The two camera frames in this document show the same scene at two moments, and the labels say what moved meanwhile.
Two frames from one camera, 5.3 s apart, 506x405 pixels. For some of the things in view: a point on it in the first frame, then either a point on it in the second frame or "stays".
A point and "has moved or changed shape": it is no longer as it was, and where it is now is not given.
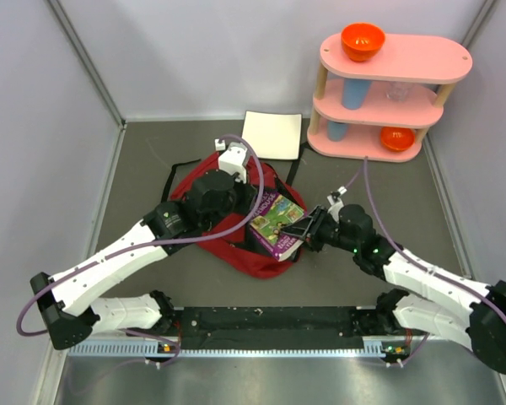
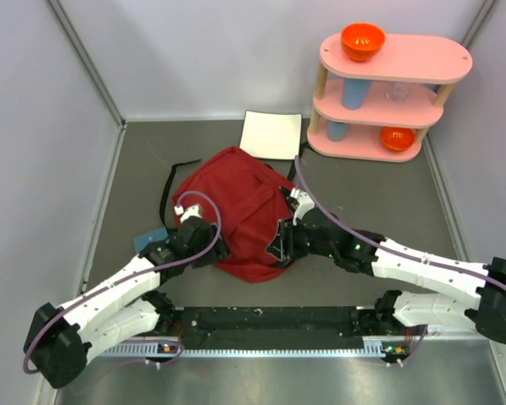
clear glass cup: [398, 90] stays
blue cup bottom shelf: [336, 132] stays
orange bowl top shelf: [362, 40] stays
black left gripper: [248, 193] → [219, 251]
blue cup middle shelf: [354, 93] stays
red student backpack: [234, 247] has moved or changed shape
